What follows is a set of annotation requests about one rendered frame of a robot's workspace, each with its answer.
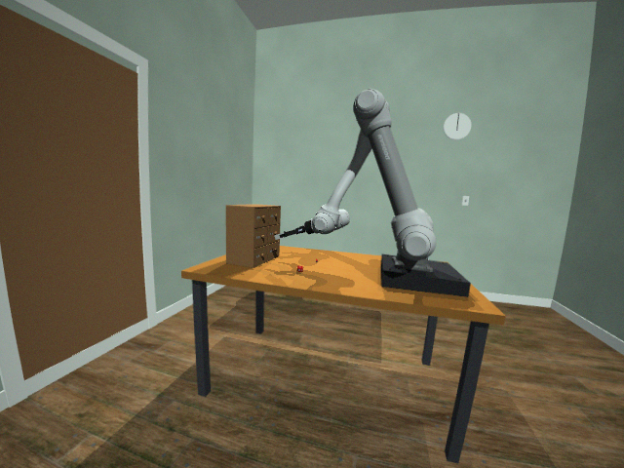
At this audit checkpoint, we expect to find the dark brown drawer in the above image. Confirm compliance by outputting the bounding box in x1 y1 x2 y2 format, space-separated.
254 208 268 227
269 207 280 224
268 241 279 260
254 245 268 266
268 224 280 243
254 226 268 247

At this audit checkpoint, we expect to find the small brown chest of drawers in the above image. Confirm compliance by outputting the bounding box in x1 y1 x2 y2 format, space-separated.
226 205 281 268

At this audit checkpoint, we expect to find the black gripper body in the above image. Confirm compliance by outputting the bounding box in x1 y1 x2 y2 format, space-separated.
301 220 314 234

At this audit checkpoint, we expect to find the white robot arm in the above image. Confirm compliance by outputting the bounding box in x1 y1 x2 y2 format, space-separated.
310 89 436 272

